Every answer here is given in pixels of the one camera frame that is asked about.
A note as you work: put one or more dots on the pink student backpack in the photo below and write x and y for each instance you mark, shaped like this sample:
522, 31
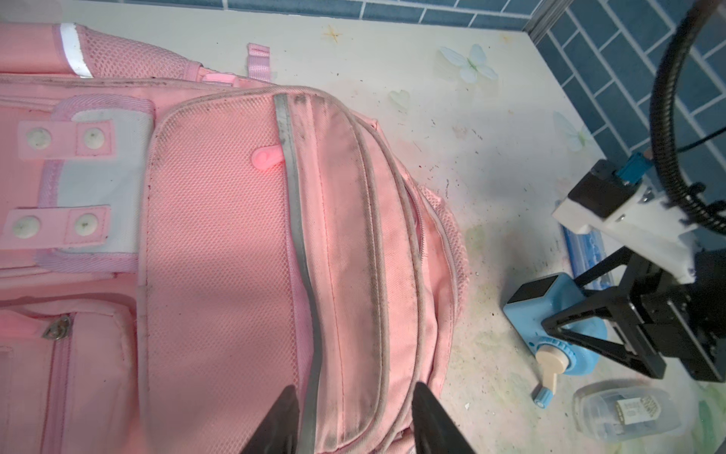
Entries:
178, 245

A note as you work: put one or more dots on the blue geometry set case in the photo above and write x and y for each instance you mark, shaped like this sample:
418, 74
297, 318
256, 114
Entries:
585, 252

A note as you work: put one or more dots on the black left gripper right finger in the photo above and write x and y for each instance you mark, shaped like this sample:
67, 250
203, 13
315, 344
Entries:
434, 431

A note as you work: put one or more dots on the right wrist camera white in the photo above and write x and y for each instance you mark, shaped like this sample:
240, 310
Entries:
635, 216

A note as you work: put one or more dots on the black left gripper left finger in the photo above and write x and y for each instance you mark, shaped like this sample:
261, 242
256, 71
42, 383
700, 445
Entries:
278, 431

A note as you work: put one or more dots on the clear plastic pencil case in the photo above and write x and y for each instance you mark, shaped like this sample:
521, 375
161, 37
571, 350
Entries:
616, 411

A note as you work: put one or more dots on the light blue pencil sharpener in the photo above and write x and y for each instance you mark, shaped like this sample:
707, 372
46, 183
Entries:
537, 313

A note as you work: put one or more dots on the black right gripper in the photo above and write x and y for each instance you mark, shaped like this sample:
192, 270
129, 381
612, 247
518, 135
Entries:
658, 317

